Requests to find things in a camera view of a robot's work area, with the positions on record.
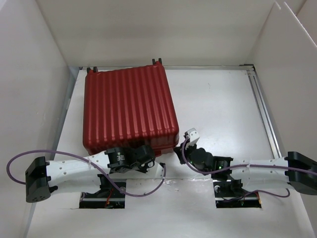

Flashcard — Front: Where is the red suitcase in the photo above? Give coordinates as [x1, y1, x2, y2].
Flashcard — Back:
[83, 59, 179, 156]

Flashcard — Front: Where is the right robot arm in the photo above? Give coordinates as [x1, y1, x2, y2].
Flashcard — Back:
[174, 145, 317, 195]

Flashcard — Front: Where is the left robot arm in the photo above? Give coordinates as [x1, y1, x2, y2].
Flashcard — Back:
[25, 145, 166, 203]

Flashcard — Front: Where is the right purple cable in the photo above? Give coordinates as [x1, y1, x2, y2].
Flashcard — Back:
[179, 138, 290, 199]

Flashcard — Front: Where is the purple cable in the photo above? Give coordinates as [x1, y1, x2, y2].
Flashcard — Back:
[179, 138, 290, 199]
[6, 149, 166, 198]

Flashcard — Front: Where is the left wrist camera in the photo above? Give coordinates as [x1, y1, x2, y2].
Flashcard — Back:
[149, 162, 165, 179]

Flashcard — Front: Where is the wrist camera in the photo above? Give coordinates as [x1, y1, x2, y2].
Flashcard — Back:
[149, 162, 165, 179]
[184, 128, 200, 149]

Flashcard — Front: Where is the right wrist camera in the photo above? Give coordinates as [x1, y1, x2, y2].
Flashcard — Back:
[184, 128, 200, 149]

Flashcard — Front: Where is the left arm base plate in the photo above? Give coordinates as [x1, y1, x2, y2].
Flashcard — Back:
[79, 185, 125, 209]

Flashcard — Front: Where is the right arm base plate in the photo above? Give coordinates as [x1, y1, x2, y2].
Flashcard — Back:
[213, 180, 262, 208]

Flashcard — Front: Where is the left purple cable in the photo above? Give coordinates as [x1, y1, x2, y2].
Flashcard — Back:
[6, 149, 166, 198]

